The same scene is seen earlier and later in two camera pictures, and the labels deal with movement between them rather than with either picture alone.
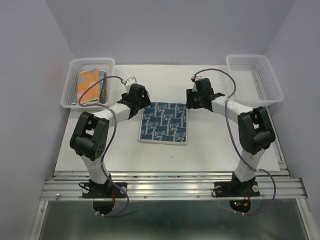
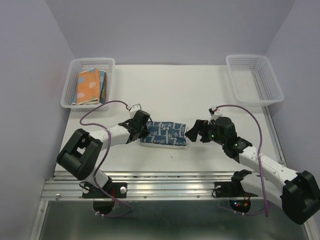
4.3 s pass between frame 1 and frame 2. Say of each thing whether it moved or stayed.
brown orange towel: stayed
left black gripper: moved
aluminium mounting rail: stayed
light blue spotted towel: stayed
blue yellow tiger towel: stayed
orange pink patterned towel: stayed
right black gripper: moved
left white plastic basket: stayed
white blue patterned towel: moved
